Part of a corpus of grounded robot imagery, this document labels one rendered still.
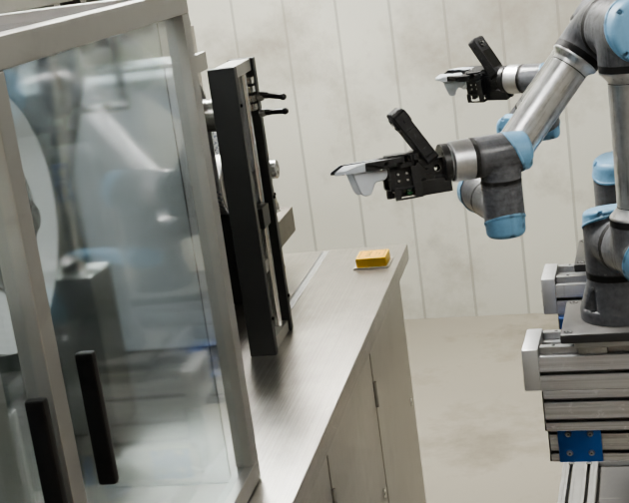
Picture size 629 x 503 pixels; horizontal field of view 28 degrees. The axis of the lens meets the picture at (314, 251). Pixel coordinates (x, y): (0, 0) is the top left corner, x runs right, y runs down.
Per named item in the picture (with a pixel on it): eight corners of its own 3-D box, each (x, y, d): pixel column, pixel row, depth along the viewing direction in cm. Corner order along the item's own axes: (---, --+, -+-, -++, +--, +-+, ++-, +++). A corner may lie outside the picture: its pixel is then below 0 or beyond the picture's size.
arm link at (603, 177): (585, 214, 298) (581, 159, 295) (612, 201, 308) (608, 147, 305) (632, 217, 291) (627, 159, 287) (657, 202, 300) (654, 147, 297)
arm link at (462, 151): (473, 138, 224) (460, 138, 232) (449, 142, 223) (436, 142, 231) (479, 180, 224) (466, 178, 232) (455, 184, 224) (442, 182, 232)
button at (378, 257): (386, 266, 283) (385, 256, 283) (355, 268, 285) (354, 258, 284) (390, 257, 290) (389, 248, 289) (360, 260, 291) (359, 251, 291)
